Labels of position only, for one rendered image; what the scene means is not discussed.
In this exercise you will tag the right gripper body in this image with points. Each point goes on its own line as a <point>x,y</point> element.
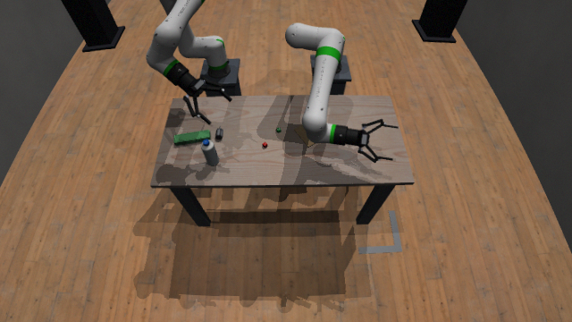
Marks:
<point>184,83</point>

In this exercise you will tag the white plastic bottle with blue cap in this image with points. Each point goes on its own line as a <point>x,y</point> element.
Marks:
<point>209,151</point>

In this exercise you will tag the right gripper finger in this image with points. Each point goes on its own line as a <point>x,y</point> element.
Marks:
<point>215,84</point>
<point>197,114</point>

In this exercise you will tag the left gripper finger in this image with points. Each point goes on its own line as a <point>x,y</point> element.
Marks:
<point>360,150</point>
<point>364,125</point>

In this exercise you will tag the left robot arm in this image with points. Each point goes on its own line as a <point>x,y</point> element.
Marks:
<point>328,43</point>

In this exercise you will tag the tan square mat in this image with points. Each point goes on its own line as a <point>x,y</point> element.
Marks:
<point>302,134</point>

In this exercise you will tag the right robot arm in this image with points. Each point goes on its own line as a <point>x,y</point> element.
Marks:
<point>175,31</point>

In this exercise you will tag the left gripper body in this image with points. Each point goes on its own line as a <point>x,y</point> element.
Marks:
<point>352,138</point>

